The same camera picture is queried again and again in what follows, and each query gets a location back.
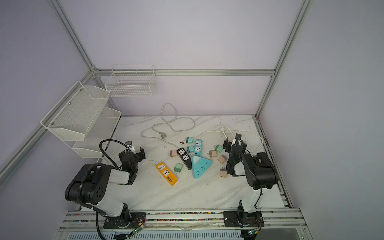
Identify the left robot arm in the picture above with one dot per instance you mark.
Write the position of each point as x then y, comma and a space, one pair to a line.
89, 187

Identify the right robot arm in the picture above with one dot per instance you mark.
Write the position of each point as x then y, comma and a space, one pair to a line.
261, 176

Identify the blue power strip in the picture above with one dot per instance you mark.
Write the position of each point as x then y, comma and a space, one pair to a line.
198, 148

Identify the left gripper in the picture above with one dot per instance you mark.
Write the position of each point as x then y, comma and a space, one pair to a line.
142, 153

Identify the black power strip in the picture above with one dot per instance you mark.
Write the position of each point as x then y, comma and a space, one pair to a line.
182, 153

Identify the white mesh upper shelf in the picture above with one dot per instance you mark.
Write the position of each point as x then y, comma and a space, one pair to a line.
72, 118

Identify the teal adapter black strip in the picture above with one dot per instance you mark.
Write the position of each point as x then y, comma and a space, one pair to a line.
189, 140
190, 149

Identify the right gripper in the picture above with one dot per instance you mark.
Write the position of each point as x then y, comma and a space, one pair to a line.
227, 146

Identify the pink adapter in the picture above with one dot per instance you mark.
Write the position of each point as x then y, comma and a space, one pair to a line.
223, 173
173, 153
222, 159
212, 154

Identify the orange power strip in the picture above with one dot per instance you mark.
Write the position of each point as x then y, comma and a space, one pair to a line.
168, 175

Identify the teal triangular power strip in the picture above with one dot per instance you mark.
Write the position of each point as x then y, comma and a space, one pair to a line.
199, 166

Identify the aluminium front rail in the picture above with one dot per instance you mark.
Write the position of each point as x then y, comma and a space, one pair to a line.
189, 220

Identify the white mesh lower shelf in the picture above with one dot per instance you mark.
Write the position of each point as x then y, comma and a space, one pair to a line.
102, 129

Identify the white wire basket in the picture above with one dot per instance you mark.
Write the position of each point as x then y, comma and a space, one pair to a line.
132, 81

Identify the teal adapter front black strip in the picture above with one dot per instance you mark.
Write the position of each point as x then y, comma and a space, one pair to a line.
190, 149

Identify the white mesh shelf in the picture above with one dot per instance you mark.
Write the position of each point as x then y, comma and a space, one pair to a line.
72, 118
102, 129

